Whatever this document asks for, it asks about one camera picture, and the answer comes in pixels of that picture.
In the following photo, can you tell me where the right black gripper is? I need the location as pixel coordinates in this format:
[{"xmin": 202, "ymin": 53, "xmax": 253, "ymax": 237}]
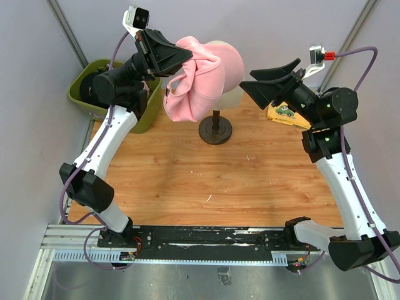
[{"xmin": 240, "ymin": 58, "xmax": 323, "ymax": 128}]

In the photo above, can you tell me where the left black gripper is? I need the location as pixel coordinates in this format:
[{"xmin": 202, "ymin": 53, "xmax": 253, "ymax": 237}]
[{"xmin": 121, "ymin": 28, "xmax": 196, "ymax": 89}]

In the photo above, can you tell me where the pink baseball cap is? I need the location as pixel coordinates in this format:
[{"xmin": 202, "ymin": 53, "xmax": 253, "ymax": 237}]
[{"xmin": 163, "ymin": 36, "xmax": 244, "ymax": 122}]

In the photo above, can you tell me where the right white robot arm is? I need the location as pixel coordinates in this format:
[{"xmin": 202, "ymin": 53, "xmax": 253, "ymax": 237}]
[{"xmin": 240, "ymin": 59, "xmax": 399, "ymax": 271}]

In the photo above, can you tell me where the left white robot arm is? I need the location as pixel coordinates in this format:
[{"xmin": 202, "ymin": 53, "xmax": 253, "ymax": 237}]
[{"xmin": 59, "ymin": 29, "xmax": 193, "ymax": 248}]

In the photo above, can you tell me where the yellow cartoon car cloth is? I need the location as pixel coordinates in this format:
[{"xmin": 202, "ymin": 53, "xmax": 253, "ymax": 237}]
[{"xmin": 267, "ymin": 102, "xmax": 311, "ymax": 129}]

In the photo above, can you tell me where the white mannequin head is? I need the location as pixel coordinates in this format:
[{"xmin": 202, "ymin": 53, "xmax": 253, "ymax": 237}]
[{"xmin": 207, "ymin": 41, "xmax": 244, "ymax": 111}]

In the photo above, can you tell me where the green plastic bin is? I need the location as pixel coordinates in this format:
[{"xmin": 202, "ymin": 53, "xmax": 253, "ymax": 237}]
[{"xmin": 67, "ymin": 59, "xmax": 164, "ymax": 134}]

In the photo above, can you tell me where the black cap white logo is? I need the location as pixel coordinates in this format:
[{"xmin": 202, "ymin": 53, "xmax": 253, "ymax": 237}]
[{"xmin": 79, "ymin": 72, "xmax": 98, "ymax": 105}]

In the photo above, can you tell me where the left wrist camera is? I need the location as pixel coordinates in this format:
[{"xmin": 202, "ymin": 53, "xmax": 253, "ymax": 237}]
[{"xmin": 122, "ymin": 6, "xmax": 150, "ymax": 37}]

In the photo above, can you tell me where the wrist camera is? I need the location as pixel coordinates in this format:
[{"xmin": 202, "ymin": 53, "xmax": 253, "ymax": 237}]
[
  {"xmin": 122, "ymin": 6, "xmax": 150, "ymax": 37},
  {"xmin": 302, "ymin": 44, "xmax": 336, "ymax": 79}
]

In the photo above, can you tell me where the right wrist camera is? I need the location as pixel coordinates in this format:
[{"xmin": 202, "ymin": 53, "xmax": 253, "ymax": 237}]
[{"xmin": 302, "ymin": 44, "xmax": 336, "ymax": 79}]

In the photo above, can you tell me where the left aluminium frame post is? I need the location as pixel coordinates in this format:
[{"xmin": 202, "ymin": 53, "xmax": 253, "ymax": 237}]
[{"xmin": 46, "ymin": 0, "xmax": 89, "ymax": 68}]

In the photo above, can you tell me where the aluminium frame post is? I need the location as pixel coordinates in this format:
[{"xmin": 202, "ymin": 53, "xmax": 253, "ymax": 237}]
[
  {"xmin": 46, "ymin": 0, "xmax": 89, "ymax": 68},
  {"xmin": 317, "ymin": 0, "xmax": 381, "ymax": 92}
]

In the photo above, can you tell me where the right aluminium frame post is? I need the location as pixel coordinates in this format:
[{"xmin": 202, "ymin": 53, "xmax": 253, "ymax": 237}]
[{"xmin": 317, "ymin": 0, "xmax": 381, "ymax": 92}]

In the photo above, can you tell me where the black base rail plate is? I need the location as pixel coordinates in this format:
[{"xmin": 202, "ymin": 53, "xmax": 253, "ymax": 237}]
[{"xmin": 97, "ymin": 226, "xmax": 308, "ymax": 261}]

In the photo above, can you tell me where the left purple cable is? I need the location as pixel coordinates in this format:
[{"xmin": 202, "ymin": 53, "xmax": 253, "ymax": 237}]
[{"xmin": 58, "ymin": 31, "xmax": 135, "ymax": 270}]

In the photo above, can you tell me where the grey slotted cable duct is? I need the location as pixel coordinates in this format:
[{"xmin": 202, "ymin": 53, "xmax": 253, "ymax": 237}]
[{"xmin": 51, "ymin": 249, "xmax": 288, "ymax": 267}]

